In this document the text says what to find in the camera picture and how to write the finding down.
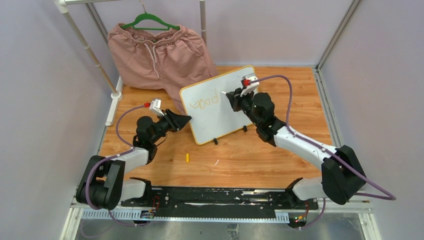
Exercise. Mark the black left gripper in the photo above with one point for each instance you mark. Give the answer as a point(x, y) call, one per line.
point(176, 122)

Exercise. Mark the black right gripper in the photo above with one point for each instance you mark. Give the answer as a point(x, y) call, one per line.
point(236, 99)

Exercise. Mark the yellow-framed whiteboard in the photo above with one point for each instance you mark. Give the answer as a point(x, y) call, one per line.
point(211, 112)

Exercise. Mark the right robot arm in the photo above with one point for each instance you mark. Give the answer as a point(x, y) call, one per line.
point(342, 175)

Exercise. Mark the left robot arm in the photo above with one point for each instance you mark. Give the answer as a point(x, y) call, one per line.
point(103, 186)

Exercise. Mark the pink shorts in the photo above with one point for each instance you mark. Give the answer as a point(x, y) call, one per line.
point(170, 60)

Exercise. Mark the green clothes hanger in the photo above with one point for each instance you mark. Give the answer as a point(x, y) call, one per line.
point(150, 21)

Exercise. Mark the white clothes rack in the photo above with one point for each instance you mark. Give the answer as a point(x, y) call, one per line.
point(116, 89)

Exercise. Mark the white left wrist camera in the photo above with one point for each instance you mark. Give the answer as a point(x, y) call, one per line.
point(155, 107)

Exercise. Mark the aluminium frame post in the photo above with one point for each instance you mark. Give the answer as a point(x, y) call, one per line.
point(323, 92)

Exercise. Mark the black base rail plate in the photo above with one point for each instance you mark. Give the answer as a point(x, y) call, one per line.
point(222, 204)

